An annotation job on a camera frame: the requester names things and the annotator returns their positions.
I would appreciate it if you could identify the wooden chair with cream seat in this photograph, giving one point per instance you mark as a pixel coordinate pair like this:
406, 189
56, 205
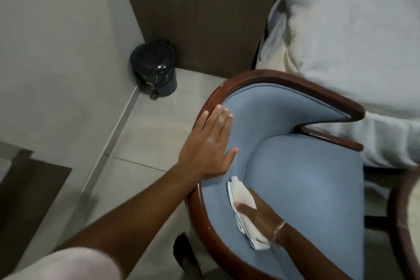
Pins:
402, 224

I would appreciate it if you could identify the person's left forearm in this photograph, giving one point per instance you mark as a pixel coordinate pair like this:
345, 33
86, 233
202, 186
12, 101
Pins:
131, 211

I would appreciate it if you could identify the white cleaning cloth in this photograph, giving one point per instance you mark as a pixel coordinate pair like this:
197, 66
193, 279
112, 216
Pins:
238, 191

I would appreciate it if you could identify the person's right thumb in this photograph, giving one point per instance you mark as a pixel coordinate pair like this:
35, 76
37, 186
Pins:
242, 208

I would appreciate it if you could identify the pale pink sleeve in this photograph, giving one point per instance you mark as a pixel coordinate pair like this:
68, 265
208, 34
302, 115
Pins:
65, 266

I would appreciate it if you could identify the blue upholstered wooden armchair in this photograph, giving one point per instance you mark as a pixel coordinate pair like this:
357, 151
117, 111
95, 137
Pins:
305, 174

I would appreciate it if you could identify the person's left little finger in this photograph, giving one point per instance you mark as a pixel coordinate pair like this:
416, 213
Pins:
201, 120

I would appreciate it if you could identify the person's left thumb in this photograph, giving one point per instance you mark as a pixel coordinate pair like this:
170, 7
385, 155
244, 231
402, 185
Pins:
231, 159

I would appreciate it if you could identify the person's left middle finger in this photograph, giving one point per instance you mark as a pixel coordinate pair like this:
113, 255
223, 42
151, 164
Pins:
221, 122

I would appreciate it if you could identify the person's right hand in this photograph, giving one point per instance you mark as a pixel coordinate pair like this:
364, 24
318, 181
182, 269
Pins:
262, 217

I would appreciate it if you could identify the brown wooden wardrobe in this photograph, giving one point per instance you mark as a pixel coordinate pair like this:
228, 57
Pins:
203, 17

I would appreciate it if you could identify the black shoe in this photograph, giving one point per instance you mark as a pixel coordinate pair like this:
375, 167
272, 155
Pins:
185, 255

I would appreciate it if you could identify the black pedal trash bin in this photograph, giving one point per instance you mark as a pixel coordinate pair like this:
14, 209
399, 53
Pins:
154, 66

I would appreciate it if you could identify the person's left hand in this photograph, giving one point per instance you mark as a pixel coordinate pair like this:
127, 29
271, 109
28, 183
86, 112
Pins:
205, 150

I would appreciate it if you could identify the white duvet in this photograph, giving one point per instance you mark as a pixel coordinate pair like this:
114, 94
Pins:
347, 33

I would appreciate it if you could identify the person's right forearm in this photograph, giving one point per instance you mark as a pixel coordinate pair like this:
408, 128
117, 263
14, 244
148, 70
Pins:
308, 256

